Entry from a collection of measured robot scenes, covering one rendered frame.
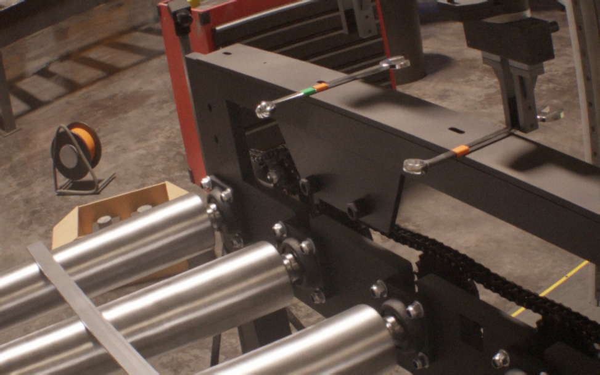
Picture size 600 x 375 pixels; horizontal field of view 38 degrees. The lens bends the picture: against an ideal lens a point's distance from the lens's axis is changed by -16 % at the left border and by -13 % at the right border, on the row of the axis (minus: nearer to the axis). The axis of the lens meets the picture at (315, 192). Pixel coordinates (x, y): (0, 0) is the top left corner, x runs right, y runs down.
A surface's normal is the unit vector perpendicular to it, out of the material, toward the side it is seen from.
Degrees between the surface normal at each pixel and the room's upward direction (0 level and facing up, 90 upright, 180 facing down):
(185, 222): 59
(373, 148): 90
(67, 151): 90
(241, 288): 65
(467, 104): 0
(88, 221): 90
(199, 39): 90
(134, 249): 70
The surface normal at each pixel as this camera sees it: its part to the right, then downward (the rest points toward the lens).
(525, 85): -0.84, 0.34
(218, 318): 0.51, 0.31
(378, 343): 0.38, -0.15
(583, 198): -0.18, -0.90
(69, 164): -0.32, 0.43
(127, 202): 0.22, 0.36
